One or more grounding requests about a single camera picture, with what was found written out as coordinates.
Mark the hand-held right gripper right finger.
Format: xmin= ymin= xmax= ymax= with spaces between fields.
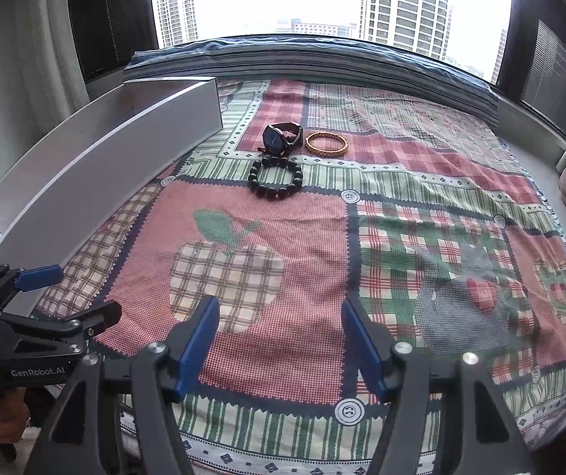
xmin=341 ymin=298 xmax=536 ymax=475

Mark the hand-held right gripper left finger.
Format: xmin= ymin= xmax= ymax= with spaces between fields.
xmin=23 ymin=295 xmax=221 ymax=475

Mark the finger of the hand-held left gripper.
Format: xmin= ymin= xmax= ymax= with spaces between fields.
xmin=0 ymin=264 xmax=64 ymax=302
xmin=0 ymin=299 xmax=122 ymax=354

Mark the long white box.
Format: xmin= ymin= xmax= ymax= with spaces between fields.
xmin=0 ymin=76 xmax=222 ymax=317

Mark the patchwork plaid blanket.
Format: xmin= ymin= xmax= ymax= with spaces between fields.
xmin=30 ymin=79 xmax=566 ymax=475

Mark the dark wristwatch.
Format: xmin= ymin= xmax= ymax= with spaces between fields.
xmin=262 ymin=122 xmax=304 ymax=155

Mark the white curtain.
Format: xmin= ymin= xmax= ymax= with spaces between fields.
xmin=16 ymin=0 xmax=91 ymax=110

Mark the dark window screen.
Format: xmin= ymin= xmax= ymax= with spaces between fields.
xmin=65 ymin=0 xmax=160 ymax=82
xmin=491 ymin=0 xmax=566 ymax=139

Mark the folded blue striped bedding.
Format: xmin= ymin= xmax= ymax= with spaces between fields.
xmin=123 ymin=36 xmax=499 ymax=124

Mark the slim high-rise building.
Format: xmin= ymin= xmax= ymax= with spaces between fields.
xmin=156 ymin=0 xmax=199 ymax=49

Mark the low wide building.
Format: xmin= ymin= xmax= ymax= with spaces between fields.
xmin=290 ymin=22 xmax=358 ymax=39

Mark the tall high-rise building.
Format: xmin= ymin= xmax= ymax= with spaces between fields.
xmin=361 ymin=0 xmax=454 ymax=60

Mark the black bead bracelet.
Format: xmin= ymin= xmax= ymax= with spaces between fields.
xmin=248 ymin=155 xmax=304 ymax=202

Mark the braided gold bracelet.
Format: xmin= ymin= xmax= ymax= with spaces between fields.
xmin=305 ymin=131 xmax=348 ymax=157

